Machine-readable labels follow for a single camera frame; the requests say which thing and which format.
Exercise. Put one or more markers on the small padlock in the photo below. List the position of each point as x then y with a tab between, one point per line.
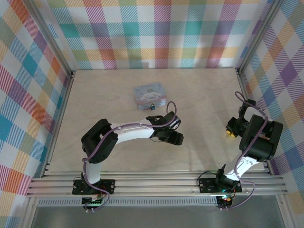
152	107

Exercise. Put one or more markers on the pastel cartoon tin box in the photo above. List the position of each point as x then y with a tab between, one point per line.
149	93

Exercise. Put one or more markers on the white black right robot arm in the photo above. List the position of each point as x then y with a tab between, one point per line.
261	142

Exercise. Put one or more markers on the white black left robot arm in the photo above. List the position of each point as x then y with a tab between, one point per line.
133	131

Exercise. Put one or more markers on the round lit circuit board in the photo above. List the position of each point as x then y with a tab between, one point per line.
224	200

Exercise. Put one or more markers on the grey metal shelf panel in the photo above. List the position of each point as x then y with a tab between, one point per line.
154	217

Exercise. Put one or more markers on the green lit circuit board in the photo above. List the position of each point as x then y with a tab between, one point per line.
92	202

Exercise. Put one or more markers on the narrow aluminium extrusion rail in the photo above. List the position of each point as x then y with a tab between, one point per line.
154	173

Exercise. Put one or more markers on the aluminium side rail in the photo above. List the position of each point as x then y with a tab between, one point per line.
59	123
243	83

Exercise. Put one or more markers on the wide aluminium extrusion rail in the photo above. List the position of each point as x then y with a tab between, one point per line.
154	187

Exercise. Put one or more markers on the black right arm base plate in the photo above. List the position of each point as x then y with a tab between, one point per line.
206	186

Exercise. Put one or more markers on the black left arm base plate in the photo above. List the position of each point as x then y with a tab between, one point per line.
109	187

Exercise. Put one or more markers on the aluminium frame post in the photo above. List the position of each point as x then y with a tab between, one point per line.
49	35
259	35

